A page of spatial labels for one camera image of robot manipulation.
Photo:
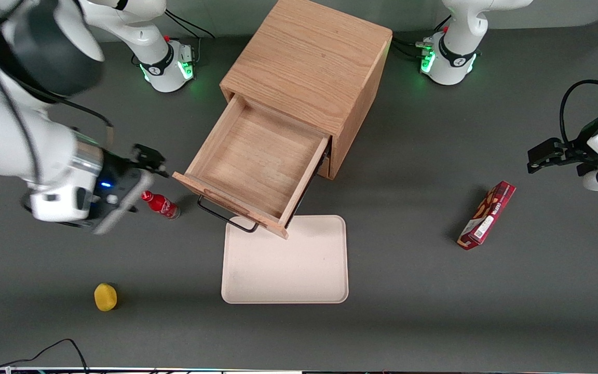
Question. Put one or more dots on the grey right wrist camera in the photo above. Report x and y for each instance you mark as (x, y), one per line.
(122, 208)

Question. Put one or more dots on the wooden two-drawer cabinet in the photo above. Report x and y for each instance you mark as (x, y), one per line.
(309, 57)

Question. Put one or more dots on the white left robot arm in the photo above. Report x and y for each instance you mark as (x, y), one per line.
(454, 57)

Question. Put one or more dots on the yellow round sponge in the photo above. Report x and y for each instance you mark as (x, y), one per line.
(105, 297)

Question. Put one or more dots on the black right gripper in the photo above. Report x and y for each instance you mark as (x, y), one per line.
(119, 170)

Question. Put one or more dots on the red snack box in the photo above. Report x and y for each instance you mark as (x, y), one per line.
(487, 215)

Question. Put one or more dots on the cream rectangular plastic tray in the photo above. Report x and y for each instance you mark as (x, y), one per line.
(299, 265)

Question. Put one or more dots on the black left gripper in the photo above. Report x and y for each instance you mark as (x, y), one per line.
(582, 148)

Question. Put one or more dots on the red soda bottle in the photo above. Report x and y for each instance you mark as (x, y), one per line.
(163, 205)

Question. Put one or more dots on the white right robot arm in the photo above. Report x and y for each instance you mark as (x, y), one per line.
(3, 130)

